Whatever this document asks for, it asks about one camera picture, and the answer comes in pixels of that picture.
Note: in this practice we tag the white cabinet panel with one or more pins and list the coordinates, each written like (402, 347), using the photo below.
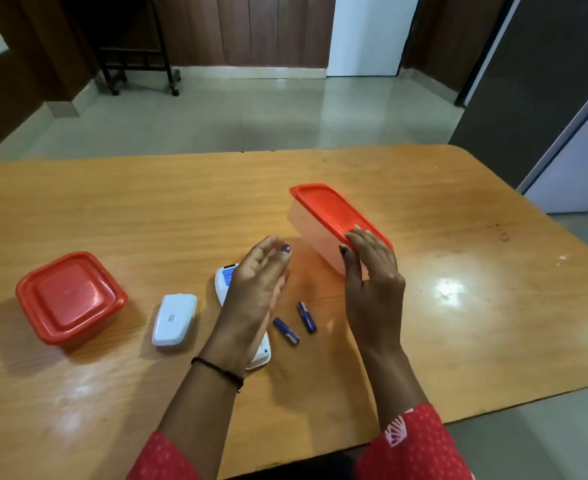
(581, 164)

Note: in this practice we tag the person's left red sleeve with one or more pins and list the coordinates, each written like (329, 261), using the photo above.
(161, 459)

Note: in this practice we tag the person's right red sleeve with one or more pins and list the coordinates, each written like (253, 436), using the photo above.
(416, 449)

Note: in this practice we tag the person's right forearm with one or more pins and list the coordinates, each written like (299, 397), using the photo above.
(391, 382)

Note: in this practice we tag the rectangular container with red lid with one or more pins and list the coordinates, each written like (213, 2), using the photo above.
(324, 209)

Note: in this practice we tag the white battery cover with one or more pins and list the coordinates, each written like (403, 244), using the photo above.
(174, 319)

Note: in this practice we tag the person's left thumb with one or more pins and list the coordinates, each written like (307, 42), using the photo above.
(278, 254)

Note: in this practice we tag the person's left forearm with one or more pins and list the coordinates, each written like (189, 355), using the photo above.
(199, 409)

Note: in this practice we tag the square container with red lid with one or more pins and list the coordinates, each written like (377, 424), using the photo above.
(69, 297)

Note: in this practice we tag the black thread wristband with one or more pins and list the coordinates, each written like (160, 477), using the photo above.
(219, 370)

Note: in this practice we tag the white door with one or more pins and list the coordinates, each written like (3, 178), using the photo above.
(369, 34)

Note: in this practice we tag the person's right hand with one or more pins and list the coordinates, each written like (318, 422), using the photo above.
(376, 294)

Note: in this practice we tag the blue battery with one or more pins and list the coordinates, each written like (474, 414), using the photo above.
(306, 317)
(286, 331)

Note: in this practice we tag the person's right thumb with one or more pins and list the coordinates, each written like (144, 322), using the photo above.
(352, 267)

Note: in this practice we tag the person's left hand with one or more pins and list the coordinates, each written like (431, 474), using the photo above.
(246, 299)

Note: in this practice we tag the black metal wheeled rack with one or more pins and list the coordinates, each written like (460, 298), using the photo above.
(129, 49)

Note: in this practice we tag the dark grey door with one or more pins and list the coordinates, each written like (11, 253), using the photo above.
(533, 74)

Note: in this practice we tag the person's red sleeve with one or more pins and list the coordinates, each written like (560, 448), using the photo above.
(161, 459)
(416, 449)

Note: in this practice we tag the white remote control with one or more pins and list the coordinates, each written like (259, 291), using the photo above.
(224, 279)

